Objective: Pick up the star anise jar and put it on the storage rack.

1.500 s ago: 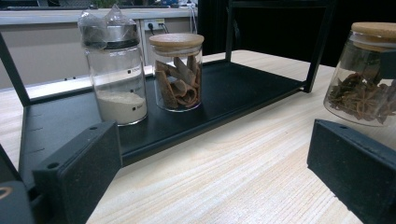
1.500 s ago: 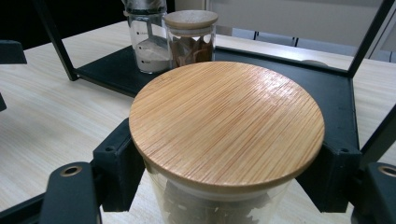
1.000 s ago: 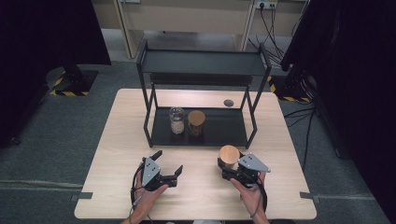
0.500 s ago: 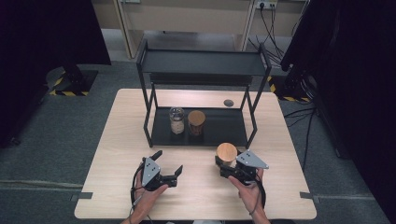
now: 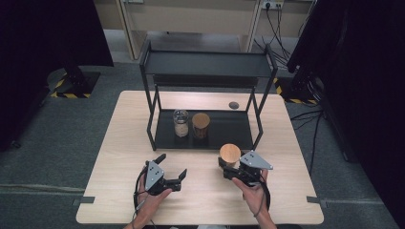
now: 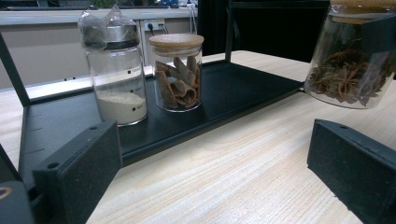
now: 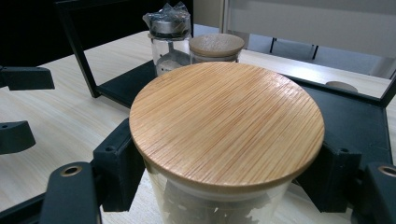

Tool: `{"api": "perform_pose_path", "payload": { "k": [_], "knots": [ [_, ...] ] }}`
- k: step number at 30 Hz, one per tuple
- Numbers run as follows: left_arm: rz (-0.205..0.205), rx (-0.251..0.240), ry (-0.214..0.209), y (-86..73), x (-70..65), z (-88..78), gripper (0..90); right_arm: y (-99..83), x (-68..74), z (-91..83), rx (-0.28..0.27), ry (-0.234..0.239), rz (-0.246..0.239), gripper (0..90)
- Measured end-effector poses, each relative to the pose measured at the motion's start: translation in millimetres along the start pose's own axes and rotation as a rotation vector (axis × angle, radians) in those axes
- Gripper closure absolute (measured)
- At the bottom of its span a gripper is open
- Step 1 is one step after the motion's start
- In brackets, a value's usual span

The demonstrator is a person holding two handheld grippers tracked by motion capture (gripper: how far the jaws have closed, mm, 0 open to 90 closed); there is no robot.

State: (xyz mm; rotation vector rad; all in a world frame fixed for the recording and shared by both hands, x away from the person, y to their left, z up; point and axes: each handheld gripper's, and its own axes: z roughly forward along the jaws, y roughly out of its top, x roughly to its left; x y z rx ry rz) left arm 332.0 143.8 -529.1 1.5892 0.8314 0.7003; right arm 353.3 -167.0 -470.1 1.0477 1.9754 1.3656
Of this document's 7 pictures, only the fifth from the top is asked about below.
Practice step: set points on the star anise jar wooden lid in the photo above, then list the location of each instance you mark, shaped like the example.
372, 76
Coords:
230, 152

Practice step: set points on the black metal two-tier rack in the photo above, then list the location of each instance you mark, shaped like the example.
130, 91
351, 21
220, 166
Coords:
203, 63

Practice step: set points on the grey floor tape patch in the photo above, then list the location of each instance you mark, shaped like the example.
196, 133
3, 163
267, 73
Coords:
86, 199
315, 200

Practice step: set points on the cinnamon jar with wooden lid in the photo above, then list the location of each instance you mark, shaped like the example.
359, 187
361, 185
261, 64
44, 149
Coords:
200, 120

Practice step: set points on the black stand base hazard tape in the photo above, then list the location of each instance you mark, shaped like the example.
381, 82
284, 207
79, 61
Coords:
78, 82
286, 93

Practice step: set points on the person's right hand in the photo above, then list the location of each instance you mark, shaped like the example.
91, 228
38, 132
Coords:
254, 197

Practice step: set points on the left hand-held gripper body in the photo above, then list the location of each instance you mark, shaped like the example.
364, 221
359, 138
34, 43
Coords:
155, 176

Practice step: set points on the white wall power outlet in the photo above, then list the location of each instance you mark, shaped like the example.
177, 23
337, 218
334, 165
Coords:
272, 4

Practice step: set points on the glass jar with silver lid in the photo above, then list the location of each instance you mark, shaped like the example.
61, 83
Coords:
181, 127

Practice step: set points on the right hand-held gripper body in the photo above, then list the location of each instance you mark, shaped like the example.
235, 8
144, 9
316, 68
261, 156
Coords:
254, 160

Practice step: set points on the beige floor tape strip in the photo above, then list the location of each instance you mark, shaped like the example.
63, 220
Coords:
31, 187

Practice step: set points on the person's left hand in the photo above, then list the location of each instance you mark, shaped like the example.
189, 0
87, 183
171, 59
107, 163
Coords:
149, 203

